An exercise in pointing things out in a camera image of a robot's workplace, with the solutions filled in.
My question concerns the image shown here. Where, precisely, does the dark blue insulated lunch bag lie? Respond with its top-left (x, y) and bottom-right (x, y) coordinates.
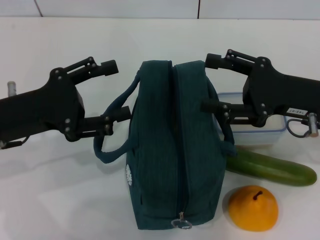
top-left (93, 59), bottom-right (238, 230)

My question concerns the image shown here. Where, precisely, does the green cucumber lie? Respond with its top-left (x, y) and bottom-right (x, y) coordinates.
top-left (225, 144), bottom-right (318, 187)

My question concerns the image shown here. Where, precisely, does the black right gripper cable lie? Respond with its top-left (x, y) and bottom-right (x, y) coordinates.
top-left (286, 112), bottom-right (320, 138)

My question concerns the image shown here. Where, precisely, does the silver left gripper connector stub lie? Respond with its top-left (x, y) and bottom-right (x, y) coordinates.
top-left (6, 81), bottom-right (17, 97)

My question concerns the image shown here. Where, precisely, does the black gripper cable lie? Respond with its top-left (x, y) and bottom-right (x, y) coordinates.
top-left (0, 136), bottom-right (30, 150)
top-left (286, 112), bottom-right (320, 138)

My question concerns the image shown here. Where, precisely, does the clear food container blue lid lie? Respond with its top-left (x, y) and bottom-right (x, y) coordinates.
top-left (216, 91), bottom-right (287, 147)

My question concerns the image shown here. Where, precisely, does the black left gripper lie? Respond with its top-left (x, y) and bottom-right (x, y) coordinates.
top-left (0, 56), bottom-right (132, 151)

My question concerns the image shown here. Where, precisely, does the metal zipper pull ring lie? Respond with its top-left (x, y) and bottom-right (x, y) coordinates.
top-left (170, 211), bottom-right (193, 230)

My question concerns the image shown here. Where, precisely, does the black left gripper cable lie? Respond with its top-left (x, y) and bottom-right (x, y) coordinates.
top-left (0, 136), bottom-right (30, 150)

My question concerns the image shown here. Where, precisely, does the orange yellow pear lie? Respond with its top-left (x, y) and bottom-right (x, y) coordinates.
top-left (227, 184), bottom-right (279, 231)

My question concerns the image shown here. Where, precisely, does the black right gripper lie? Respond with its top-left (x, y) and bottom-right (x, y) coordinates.
top-left (201, 49), bottom-right (320, 127)

